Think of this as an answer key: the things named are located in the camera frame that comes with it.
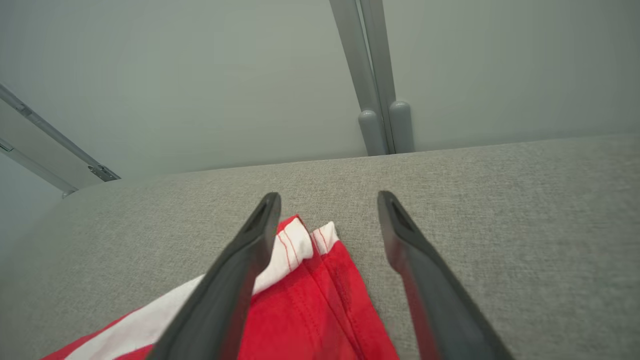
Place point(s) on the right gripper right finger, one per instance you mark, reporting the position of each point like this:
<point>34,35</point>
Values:
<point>445,315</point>

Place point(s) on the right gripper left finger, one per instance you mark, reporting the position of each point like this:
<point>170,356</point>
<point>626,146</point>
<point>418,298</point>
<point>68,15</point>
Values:
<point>215,310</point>

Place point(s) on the grey partition post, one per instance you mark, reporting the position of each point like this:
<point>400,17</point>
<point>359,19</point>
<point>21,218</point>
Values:
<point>356,60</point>
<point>401,130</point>

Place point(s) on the red and white garment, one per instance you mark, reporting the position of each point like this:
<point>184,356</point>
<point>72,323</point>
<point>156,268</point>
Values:
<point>310,310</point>

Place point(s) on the grey metal rail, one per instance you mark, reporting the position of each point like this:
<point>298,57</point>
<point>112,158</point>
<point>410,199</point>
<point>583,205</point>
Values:
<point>40,171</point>
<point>102,173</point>

